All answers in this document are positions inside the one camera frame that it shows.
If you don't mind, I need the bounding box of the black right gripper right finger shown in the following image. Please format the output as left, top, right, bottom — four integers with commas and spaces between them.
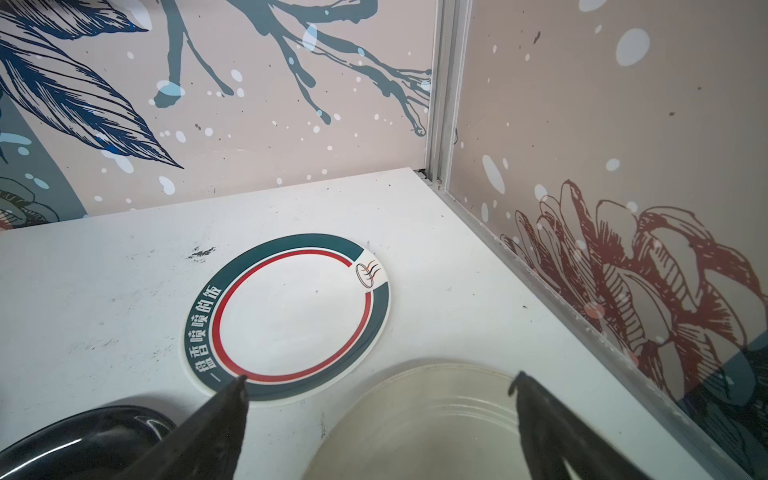
508, 372, 649, 480

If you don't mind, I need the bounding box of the black plate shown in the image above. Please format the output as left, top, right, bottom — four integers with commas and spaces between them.
1, 405, 176, 479

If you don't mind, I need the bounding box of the green red rimmed plate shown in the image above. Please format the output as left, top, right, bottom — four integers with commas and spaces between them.
181, 233, 392, 405

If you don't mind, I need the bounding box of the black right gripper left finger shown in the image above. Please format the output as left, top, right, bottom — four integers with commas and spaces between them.
117, 376, 249, 479

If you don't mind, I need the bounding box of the cream bear plate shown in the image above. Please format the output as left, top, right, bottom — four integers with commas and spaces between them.
303, 363, 531, 480

